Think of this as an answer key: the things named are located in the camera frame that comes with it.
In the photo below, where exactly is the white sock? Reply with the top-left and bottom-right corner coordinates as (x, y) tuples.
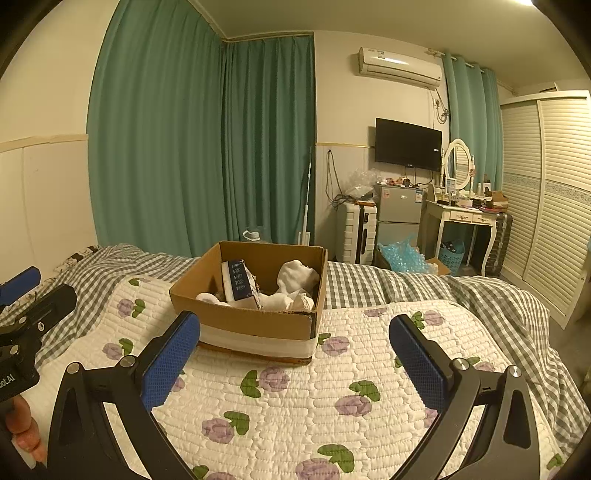
(259, 260), (320, 312)

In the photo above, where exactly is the blue floral tissue pack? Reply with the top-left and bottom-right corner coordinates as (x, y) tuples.
(221, 260), (260, 310)

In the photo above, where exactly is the person's hand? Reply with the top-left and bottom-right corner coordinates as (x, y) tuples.
(1, 395), (47, 463)

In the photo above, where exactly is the grey checkered bed sheet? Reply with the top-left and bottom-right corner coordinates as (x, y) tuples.
(1, 244), (590, 454)

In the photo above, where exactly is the floral quilted white blanket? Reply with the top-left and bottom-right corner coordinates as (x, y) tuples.
(27, 275), (569, 480)

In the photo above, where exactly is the blue plastic basket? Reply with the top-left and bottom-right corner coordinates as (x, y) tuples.
(438, 240), (466, 276)

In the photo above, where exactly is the brown cardboard box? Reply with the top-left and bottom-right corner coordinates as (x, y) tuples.
(169, 241), (328, 363)

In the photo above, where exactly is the teal window curtain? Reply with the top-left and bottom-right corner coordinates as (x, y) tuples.
(87, 1), (317, 257)

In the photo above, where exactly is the blue bubble wrap bag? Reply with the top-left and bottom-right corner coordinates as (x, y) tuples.
(378, 239), (432, 273)

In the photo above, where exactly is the white dressing table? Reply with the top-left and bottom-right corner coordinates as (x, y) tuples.
(417, 194), (501, 276)

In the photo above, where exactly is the white mop pole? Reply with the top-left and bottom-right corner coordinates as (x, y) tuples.
(297, 146), (315, 246)

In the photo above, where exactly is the silver mini fridge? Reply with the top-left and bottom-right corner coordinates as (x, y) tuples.
(377, 185), (423, 247)

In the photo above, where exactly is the white oval vanity mirror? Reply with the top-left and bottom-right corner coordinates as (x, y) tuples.
(442, 138), (475, 193)

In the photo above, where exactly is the white louvered wardrobe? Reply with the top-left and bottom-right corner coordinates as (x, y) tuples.
(501, 90), (590, 327)

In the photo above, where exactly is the teal curtain by wardrobe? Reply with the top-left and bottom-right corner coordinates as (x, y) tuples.
(442, 53), (503, 190)

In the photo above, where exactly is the black wall television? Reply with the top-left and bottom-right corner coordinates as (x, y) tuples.
(375, 118), (442, 171)

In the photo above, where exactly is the white wall air conditioner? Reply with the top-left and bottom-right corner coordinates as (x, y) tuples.
(358, 47), (443, 89)

